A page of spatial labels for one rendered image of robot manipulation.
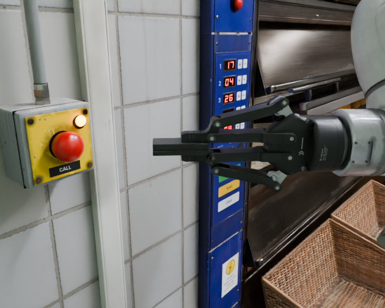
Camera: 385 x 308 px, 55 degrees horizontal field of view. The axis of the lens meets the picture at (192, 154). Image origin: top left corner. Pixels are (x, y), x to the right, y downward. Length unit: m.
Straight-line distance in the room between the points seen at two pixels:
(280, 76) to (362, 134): 0.61
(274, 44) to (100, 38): 0.60
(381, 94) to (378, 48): 0.07
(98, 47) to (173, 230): 0.43
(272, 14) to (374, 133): 0.61
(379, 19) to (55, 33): 0.45
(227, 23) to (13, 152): 0.50
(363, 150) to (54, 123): 0.39
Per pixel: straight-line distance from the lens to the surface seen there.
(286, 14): 1.12
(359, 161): 0.50
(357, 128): 0.49
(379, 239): 0.94
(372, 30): 0.60
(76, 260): 0.68
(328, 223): 1.68
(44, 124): 0.49
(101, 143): 0.61
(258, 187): 1.10
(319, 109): 1.00
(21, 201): 0.59
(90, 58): 0.59
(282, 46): 1.12
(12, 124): 0.50
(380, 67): 0.58
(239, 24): 0.85
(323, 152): 0.48
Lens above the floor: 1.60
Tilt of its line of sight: 18 degrees down
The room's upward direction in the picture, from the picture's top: straight up
